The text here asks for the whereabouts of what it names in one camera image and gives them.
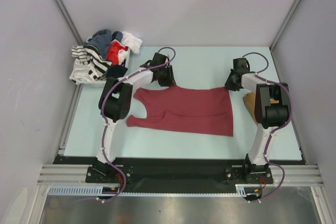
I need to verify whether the white laundry basket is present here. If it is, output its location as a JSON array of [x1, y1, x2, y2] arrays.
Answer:
[[79, 49, 130, 86]]

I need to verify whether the purple cable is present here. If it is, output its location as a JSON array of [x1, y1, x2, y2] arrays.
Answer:
[[241, 51, 292, 204], [100, 47, 177, 204]]

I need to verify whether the tan tank top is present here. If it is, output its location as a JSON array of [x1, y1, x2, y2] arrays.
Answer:
[[243, 92, 279, 125]]

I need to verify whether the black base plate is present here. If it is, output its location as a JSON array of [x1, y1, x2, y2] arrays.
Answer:
[[53, 156, 274, 192]]

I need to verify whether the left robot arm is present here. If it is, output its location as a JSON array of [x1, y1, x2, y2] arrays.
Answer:
[[92, 47, 176, 182]]

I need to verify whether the white garment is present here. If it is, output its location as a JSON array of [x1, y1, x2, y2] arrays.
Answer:
[[121, 31, 143, 55]]

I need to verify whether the aluminium rail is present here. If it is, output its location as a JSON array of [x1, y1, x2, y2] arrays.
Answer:
[[37, 164, 89, 185]]

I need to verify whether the slotted cable duct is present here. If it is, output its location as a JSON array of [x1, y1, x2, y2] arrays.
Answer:
[[48, 185, 261, 197]]

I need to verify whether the maroon garment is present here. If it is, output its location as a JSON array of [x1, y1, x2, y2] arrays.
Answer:
[[127, 86, 234, 137]]

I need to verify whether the red garment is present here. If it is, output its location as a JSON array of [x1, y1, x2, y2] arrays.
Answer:
[[106, 40, 129, 65]]

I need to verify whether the black garment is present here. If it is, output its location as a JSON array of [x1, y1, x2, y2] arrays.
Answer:
[[106, 65, 128, 80]]

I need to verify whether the blue grey garment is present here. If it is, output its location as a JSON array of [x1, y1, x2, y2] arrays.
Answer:
[[83, 29, 123, 59]]

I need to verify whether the striped garment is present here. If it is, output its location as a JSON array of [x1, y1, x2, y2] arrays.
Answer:
[[69, 45, 112, 85]]

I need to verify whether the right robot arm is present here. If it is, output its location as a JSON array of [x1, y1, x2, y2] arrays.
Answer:
[[225, 57, 292, 184]]

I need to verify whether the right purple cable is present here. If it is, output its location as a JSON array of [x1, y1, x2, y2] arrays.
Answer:
[[241, 51, 292, 204]]

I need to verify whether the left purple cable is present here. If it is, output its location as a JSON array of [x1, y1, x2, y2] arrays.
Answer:
[[100, 47, 177, 204]]

